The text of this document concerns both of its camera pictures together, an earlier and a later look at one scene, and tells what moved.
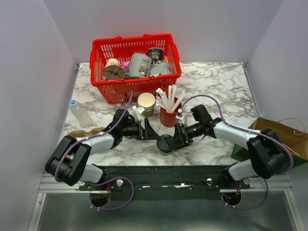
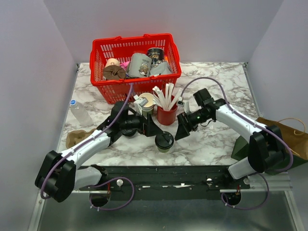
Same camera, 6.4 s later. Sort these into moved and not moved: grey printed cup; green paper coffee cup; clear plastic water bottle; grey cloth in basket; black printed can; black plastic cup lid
Moved: green paper coffee cup; black plastic cup lid
Not moved: grey printed cup; clear plastic water bottle; grey cloth in basket; black printed can
